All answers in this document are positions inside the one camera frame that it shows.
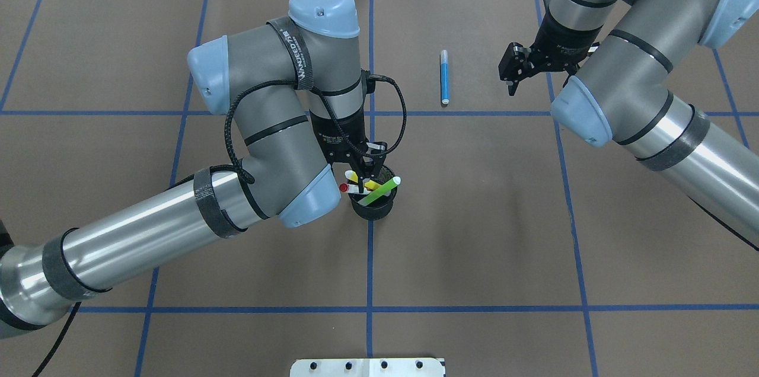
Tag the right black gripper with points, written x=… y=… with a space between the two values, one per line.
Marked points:
x=563 y=40

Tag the yellow highlighter pen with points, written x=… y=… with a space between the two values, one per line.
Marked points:
x=352 y=178

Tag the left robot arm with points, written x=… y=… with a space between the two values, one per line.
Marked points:
x=295 y=90

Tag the red whiteboard marker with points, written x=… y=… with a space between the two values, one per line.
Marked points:
x=354 y=189

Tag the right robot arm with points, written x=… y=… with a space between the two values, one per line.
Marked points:
x=617 y=54

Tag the black mesh pen cup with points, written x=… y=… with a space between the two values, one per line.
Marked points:
x=380 y=207

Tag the blue marker pen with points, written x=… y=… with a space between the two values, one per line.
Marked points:
x=444 y=78

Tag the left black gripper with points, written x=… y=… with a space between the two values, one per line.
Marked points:
x=339 y=135

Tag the white pedestal column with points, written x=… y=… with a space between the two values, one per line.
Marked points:
x=388 y=366

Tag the green highlighter pen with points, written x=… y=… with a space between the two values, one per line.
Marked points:
x=384 y=190

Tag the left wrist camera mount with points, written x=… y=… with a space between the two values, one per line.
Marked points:
x=368 y=82

